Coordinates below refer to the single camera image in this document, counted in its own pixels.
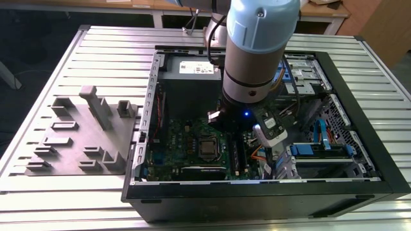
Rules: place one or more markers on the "green motherboard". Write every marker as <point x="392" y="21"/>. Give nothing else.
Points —
<point x="178" y="134"/>

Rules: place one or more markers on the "black PC case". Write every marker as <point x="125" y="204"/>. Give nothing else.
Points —
<point x="256" y="199"/>

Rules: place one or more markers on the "blue drive latch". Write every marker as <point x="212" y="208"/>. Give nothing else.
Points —
<point x="287" y="76"/>

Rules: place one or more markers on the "wooden desk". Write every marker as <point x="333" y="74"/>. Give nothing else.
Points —
<point x="320" y="10"/>

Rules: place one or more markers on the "grey parts rack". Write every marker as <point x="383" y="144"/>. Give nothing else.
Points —
<point x="86" y="134"/>

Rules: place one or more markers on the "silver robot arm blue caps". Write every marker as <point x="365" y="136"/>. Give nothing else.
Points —
<point x="253" y="60"/>

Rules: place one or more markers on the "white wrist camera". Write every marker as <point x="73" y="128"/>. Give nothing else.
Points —
<point x="271" y="134"/>

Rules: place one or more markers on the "silver CPU in socket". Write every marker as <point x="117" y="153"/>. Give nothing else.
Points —
<point x="208" y="147"/>

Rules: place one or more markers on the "brown wooden cabinet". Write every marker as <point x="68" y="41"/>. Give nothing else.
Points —
<point x="384" y="24"/>

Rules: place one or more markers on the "grey metal disk bay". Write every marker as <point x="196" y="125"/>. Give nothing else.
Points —
<point x="288" y="168"/>

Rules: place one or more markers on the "hard disk in blue carrier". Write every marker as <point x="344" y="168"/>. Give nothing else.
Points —
<point x="304" y="150"/>

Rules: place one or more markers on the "grey chair leg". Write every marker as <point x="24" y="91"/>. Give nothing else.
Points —
<point x="9" y="77"/>

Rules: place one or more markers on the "grey power supply unit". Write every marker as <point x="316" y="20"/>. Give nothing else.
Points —
<point x="185" y="96"/>

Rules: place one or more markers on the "small silver wrist camera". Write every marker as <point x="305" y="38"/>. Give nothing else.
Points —
<point x="213" y="117"/>

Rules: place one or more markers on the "black graphics card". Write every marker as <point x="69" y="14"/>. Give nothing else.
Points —
<point x="201" y="169"/>

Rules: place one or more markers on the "metal drive cage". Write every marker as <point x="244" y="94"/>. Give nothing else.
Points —
<point x="308" y="84"/>

